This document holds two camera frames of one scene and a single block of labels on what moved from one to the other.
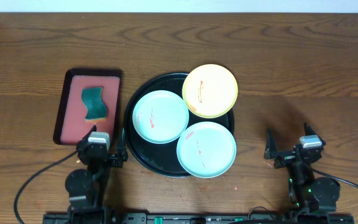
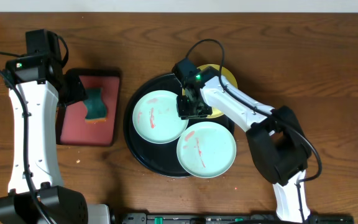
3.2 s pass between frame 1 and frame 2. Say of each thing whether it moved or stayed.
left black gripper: moved
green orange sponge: stayed
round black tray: stayed
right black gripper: moved
